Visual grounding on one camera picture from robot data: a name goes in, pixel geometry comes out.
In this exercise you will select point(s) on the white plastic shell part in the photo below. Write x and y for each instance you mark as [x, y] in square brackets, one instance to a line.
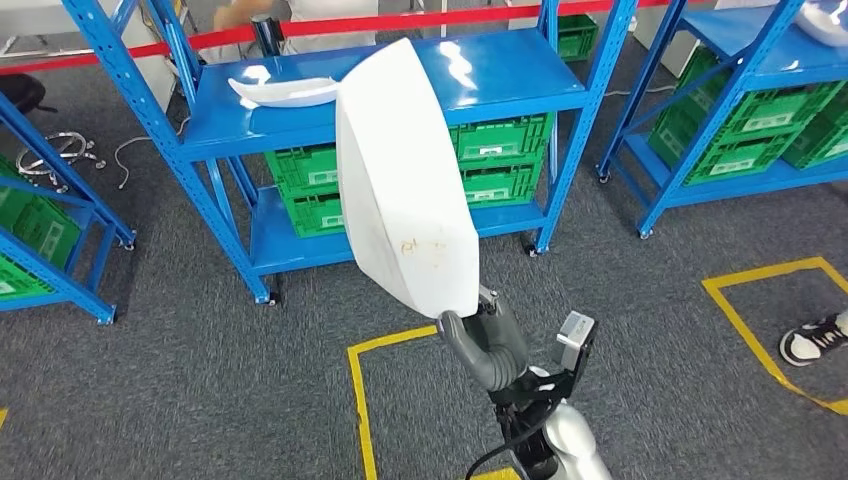
[825, 23]
[285, 93]
[397, 185]

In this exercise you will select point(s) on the blue steel shelf rack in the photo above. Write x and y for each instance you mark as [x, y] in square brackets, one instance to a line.
[66, 288]
[729, 33]
[503, 73]

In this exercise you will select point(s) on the green plastic crate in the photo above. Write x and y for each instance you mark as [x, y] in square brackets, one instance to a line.
[311, 215]
[836, 106]
[818, 149]
[578, 40]
[16, 281]
[503, 185]
[729, 159]
[762, 109]
[40, 225]
[503, 136]
[301, 169]

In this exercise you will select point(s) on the yellow floor tape square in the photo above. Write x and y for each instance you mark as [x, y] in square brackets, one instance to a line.
[361, 411]
[762, 270]

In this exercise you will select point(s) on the person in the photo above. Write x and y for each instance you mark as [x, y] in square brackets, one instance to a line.
[811, 341]
[331, 8]

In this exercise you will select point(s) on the white desk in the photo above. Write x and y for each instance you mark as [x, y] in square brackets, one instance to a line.
[669, 50]

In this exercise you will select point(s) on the red barrier belt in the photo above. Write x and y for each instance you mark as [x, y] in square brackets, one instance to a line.
[99, 58]

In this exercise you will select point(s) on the black stool with chrome base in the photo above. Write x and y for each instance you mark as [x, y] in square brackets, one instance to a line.
[20, 93]

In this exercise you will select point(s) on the white cabinet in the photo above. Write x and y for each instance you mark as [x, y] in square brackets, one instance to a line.
[33, 16]

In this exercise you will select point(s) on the pale wrist camera on bracket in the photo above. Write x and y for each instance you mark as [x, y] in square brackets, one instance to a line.
[573, 338]

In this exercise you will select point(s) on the black stanchion post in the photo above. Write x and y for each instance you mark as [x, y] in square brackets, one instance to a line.
[268, 36]

